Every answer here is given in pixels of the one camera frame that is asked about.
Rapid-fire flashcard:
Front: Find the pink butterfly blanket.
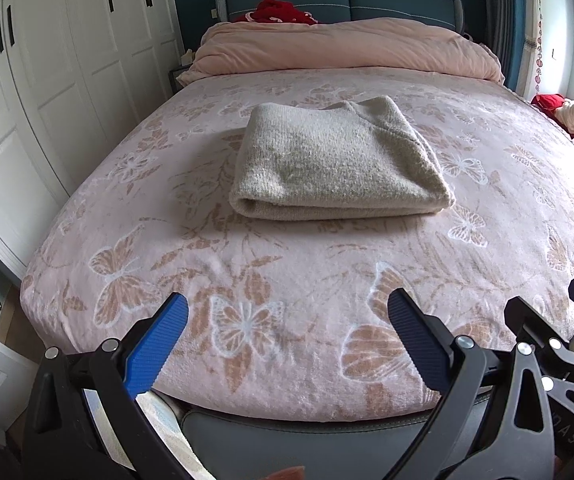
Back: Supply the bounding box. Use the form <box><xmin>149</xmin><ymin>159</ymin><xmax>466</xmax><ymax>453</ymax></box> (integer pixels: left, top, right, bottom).
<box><xmin>20</xmin><ymin>67</ymin><xmax>574</xmax><ymax>421</ymax></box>

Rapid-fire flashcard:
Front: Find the dark grey curtain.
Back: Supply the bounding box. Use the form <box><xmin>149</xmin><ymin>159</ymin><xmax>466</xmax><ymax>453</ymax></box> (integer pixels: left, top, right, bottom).
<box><xmin>482</xmin><ymin>0</ymin><xmax>528</xmax><ymax>96</ymax></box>

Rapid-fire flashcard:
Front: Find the red cloth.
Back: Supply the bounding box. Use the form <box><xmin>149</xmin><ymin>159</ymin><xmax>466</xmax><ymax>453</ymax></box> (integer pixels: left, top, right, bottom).
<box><xmin>232</xmin><ymin>0</ymin><xmax>320</xmax><ymax>26</ymax></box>

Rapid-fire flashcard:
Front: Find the red fabric bundle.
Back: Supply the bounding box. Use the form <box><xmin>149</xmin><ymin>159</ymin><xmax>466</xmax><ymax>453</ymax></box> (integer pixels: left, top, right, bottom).
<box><xmin>537</xmin><ymin>93</ymin><xmax>574</xmax><ymax>141</ymax></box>

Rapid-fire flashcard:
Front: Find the pink duvet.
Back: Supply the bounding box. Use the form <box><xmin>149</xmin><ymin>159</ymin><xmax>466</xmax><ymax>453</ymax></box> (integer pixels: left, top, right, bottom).
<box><xmin>176</xmin><ymin>17</ymin><xmax>506</xmax><ymax>87</ymax></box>

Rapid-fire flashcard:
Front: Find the white wardrobe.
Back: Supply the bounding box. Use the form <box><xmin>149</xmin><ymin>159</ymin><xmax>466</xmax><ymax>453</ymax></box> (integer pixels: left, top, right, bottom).
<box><xmin>0</xmin><ymin>0</ymin><xmax>185</xmax><ymax>286</ymax></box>

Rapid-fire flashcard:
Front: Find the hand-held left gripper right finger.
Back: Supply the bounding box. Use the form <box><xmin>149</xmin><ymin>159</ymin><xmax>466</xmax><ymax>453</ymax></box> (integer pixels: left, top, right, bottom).
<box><xmin>387</xmin><ymin>287</ymin><xmax>558</xmax><ymax>480</ymax></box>

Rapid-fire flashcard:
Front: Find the cream knit sweater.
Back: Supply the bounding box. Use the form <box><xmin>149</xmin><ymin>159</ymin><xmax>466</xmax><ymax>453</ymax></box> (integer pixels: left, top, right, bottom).
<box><xmin>228</xmin><ymin>95</ymin><xmax>456</xmax><ymax>222</ymax></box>

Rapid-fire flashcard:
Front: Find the person's fuzzy white clothing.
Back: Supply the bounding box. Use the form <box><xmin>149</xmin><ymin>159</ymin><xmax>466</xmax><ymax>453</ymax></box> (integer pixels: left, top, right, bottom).
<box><xmin>80</xmin><ymin>319</ymin><xmax>574</xmax><ymax>480</ymax></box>

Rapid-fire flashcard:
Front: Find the grey bed frame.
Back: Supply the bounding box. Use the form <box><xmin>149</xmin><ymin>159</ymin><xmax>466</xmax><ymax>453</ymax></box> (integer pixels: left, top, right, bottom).
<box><xmin>182</xmin><ymin>392</ymin><xmax>448</xmax><ymax>480</ymax></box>

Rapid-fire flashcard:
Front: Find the dark nightstand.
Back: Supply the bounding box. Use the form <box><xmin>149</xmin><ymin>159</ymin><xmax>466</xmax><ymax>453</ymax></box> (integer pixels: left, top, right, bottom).
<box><xmin>168</xmin><ymin>62</ymin><xmax>198</xmax><ymax>98</ymax></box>

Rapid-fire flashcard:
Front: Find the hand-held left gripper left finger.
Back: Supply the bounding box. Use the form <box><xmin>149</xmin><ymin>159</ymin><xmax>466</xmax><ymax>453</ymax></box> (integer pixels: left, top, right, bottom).
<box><xmin>21</xmin><ymin>292</ymin><xmax>193</xmax><ymax>480</ymax></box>

